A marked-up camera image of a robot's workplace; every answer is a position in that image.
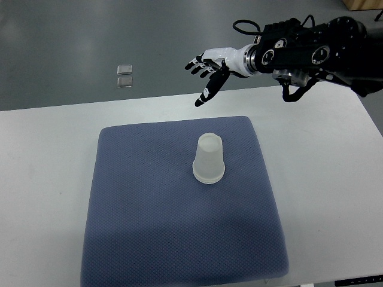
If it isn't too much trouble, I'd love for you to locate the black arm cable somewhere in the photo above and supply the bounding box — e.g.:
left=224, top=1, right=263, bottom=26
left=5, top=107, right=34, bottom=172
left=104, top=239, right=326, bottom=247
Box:
left=232, top=14, right=318, bottom=103

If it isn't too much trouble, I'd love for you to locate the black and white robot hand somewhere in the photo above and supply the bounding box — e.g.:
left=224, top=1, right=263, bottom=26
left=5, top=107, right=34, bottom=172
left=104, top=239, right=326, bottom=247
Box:
left=185, top=45, right=251, bottom=107

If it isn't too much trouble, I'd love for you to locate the wooden furniture corner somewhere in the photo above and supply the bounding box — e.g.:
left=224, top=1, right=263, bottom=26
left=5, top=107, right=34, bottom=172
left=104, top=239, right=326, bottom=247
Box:
left=342, top=0, right=382, bottom=11

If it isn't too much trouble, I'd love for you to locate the blue-grey mesh mat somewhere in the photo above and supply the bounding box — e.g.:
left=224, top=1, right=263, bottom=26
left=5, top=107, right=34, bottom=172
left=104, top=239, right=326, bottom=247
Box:
left=80, top=116, right=289, bottom=286

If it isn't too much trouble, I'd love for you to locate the white paper cup on mat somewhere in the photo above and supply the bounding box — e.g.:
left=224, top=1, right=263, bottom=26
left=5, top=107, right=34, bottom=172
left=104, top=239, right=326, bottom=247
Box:
left=192, top=159, right=226, bottom=184

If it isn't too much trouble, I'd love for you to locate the upper metal floor plate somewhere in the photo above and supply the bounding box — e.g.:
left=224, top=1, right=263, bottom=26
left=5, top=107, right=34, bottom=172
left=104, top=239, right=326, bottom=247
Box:
left=117, top=64, right=132, bottom=75

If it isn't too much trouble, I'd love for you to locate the black tripod foot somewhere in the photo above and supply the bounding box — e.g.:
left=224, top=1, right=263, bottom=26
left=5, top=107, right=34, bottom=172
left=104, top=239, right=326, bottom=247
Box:
left=374, top=10, right=383, bottom=22

